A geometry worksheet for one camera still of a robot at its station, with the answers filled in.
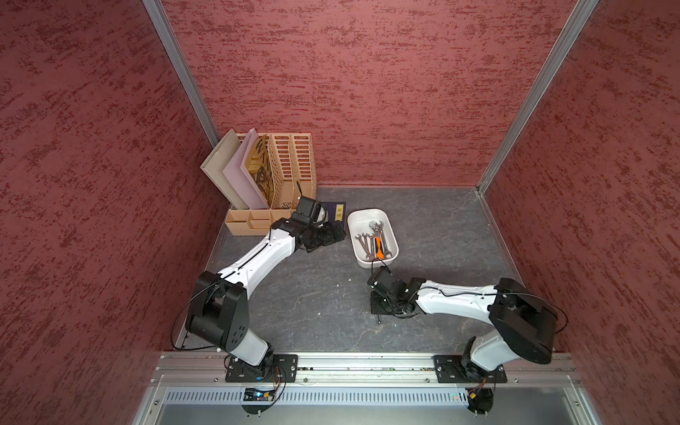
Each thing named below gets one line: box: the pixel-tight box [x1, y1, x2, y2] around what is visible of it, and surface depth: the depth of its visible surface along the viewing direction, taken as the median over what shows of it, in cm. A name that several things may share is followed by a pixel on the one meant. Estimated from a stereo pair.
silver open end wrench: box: [354, 231, 375, 262], surface depth 103 cm
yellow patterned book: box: [246, 133, 274, 209], surface depth 103 cm
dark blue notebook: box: [319, 200, 347, 227], surface depth 112 cm
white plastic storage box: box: [347, 208, 400, 270], surface depth 105 cm
